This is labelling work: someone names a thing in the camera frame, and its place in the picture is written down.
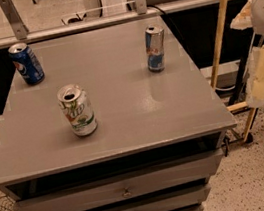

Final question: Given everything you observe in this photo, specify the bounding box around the wooden frame cart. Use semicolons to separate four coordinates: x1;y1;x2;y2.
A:
195;0;264;148

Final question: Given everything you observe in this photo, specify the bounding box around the grey drawer cabinet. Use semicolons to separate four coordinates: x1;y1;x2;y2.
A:
0;20;235;211

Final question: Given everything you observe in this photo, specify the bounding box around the white green 7up can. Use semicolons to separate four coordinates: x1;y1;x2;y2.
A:
57;83;98;137

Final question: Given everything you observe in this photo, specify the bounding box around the blue pepsi can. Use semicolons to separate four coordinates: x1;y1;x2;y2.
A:
8;43;45;85

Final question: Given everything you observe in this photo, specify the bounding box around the black cable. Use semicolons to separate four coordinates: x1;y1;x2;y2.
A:
147;0;197;70

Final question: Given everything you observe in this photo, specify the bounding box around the red bull can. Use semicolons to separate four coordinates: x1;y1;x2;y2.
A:
145;24;165;72

